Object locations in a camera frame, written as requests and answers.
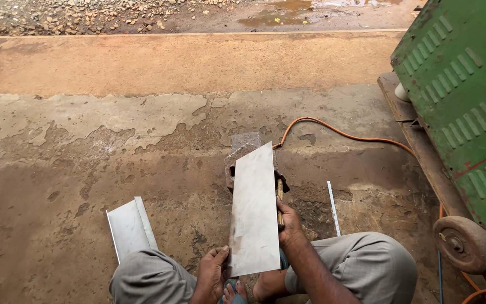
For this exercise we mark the wooden wheeled cart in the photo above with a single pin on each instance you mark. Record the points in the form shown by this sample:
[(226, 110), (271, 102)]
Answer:
[(416, 143)]

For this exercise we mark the bent steel sheet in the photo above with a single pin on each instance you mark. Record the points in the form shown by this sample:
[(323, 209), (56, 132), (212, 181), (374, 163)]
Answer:
[(130, 228)]

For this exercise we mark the rusty cart wheel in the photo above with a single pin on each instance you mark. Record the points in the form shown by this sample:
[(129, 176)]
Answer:
[(464, 245)]

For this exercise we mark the person's grey trousers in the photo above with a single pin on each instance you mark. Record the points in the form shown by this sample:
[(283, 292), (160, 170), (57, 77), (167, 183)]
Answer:
[(264, 270)]

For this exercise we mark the person's left hand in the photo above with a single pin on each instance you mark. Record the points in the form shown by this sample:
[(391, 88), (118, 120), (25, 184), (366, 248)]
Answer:
[(210, 270)]

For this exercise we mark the green welding machine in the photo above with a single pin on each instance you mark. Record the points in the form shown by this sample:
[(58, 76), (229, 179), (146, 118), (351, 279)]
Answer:
[(466, 105)]

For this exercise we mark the rusty steel anvil block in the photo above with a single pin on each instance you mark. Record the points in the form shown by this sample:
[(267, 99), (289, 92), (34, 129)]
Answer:
[(243, 147)]

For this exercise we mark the pile of gravel stones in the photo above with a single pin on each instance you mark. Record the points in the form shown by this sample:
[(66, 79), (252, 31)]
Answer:
[(78, 17)]

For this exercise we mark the person's right hand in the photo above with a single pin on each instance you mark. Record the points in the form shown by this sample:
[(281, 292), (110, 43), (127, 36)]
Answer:
[(289, 223)]

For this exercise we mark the steel ruler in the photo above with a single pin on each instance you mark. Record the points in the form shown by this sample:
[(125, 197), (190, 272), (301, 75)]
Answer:
[(333, 209)]

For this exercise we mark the blue flip-flop sandal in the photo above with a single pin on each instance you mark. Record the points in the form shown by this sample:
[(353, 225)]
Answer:
[(235, 297)]

